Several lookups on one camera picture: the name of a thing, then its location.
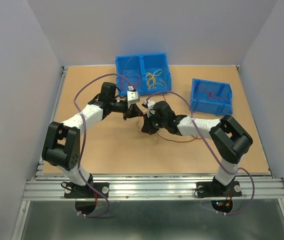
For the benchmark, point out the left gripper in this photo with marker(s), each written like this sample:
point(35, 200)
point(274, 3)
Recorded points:
point(131, 111)

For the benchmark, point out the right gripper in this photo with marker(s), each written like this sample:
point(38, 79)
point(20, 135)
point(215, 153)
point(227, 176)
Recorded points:
point(146, 127)

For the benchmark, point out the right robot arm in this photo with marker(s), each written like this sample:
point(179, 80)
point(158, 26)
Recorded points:
point(229, 137)

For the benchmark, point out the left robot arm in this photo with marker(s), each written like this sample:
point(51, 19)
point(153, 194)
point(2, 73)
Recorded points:
point(62, 145)

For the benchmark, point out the blue double bin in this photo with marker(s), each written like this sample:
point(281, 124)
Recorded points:
point(147, 73)

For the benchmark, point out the blue single bin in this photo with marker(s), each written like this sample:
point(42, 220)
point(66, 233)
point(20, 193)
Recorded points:
point(211, 97)

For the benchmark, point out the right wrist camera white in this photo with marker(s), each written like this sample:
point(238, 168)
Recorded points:
point(149, 105)

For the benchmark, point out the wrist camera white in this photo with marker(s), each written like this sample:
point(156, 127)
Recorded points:
point(132, 95)
point(149, 105)

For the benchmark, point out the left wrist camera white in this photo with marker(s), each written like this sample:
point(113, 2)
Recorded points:
point(132, 95)

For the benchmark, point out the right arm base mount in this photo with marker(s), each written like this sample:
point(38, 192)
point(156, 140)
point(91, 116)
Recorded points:
point(212, 189)

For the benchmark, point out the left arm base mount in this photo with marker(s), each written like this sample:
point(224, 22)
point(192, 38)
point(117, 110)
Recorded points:
point(73, 191)

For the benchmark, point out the aluminium rail frame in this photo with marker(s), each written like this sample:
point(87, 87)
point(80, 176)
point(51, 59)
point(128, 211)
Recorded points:
point(162, 206)

